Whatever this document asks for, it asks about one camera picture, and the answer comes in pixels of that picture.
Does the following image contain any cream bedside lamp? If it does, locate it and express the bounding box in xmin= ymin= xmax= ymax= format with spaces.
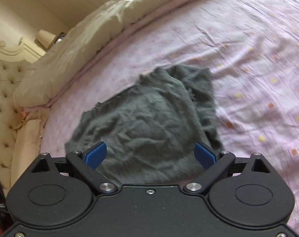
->
xmin=36 ymin=29 xmax=57 ymax=49

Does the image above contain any cream duvet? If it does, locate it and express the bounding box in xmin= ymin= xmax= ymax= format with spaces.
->
xmin=13 ymin=0 xmax=189 ymax=108

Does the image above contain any cream tufted headboard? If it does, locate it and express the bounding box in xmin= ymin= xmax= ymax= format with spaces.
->
xmin=0 ymin=37 xmax=45 ymax=192

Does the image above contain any grey knit garment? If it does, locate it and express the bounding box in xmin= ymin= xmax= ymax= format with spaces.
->
xmin=65 ymin=64 xmax=223 ymax=185

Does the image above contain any cream pillow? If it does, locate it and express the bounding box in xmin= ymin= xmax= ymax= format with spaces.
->
xmin=10 ymin=119 xmax=45 ymax=187

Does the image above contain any pink patterned bed sheet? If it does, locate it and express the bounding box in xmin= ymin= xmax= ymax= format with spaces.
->
xmin=39 ymin=0 xmax=299 ymax=235

